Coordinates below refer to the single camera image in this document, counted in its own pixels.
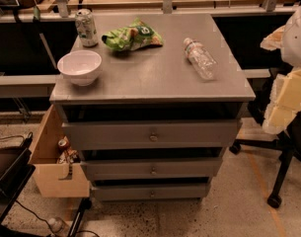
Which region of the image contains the black cart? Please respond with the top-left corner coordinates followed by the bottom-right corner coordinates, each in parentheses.
top-left (0, 131), bottom-right (92, 237)

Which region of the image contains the wooden side box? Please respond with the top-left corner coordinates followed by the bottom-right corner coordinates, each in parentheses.
top-left (30, 106), bottom-right (90, 198)

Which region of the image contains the grey drawer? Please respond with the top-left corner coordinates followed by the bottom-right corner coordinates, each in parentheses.
top-left (91, 183), bottom-right (210, 201)
top-left (81, 158), bottom-right (222, 181)
top-left (62, 119), bottom-right (240, 150)

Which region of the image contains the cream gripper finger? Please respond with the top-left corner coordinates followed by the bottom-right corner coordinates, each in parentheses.
top-left (260, 26), bottom-right (285, 51)
top-left (263, 67), bottom-right (301, 134)

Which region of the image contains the silver soda can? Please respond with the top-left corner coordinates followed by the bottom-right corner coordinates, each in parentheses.
top-left (75, 9), bottom-right (98, 47)

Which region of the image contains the middle grey drawer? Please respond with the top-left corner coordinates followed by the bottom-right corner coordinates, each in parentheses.
top-left (81, 158), bottom-right (222, 181)

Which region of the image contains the white bowl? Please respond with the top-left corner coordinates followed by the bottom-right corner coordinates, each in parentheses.
top-left (57, 50), bottom-right (103, 86)

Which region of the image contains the plastic bottle on floor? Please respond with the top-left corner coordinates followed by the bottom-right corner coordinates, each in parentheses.
top-left (48, 217), bottom-right (69, 237)

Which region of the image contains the top grey drawer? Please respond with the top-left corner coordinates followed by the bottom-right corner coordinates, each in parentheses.
top-left (62, 119), bottom-right (240, 150)

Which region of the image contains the metal frame workbench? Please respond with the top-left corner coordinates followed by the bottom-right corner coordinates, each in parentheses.
top-left (0, 0), bottom-right (299, 98)

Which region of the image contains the bottom grey drawer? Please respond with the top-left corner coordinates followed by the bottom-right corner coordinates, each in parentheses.
top-left (91, 183), bottom-right (210, 201)

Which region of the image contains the clear plastic water bottle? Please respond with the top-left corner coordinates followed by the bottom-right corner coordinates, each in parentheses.
top-left (184, 38), bottom-right (217, 81)

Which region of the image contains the red can in box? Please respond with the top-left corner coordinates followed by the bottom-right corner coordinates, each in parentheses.
top-left (57, 139), bottom-right (70, 151)

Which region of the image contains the green chip bag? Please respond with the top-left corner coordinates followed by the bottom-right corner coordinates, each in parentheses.
top-left (102, 18), bottom-right (163, 51)

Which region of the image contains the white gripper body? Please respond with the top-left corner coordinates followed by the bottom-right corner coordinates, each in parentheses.
top-left (280, 6), bottom-right (301, 67)

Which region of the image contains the black office chair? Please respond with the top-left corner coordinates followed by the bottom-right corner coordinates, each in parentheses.
top-left (229, 79), bottom-right (301, 208)

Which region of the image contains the grey drawer cabinet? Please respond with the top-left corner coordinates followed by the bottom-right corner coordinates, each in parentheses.
top-left (50, 14), bottom-right (255, 189)

